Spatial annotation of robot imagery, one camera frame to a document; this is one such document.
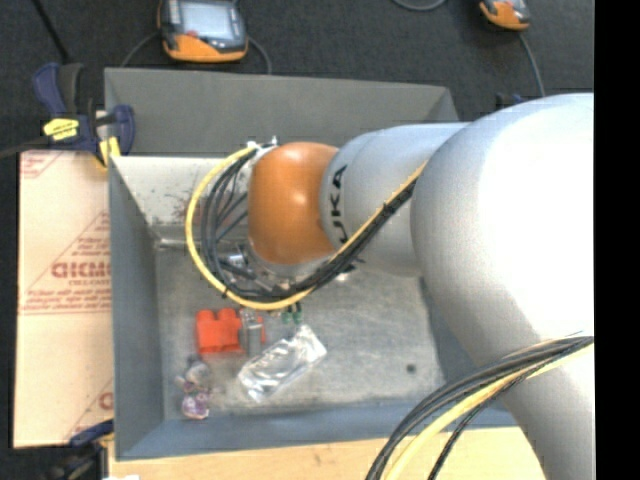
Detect brown cardboard board red print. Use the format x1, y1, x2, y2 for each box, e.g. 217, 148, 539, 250
11, 149, 116, 450

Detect grey metal bin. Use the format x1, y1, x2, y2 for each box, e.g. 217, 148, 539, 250
103, 66, 517, 462

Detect purple clear sunglasses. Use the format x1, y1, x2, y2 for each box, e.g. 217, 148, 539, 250
174, 355, 212, 421

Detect clear plastic bottle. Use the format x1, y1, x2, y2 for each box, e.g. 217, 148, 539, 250
235, 323, 329, 404

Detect orange-red toy brick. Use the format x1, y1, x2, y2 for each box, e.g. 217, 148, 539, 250
195, 308, 245, 355

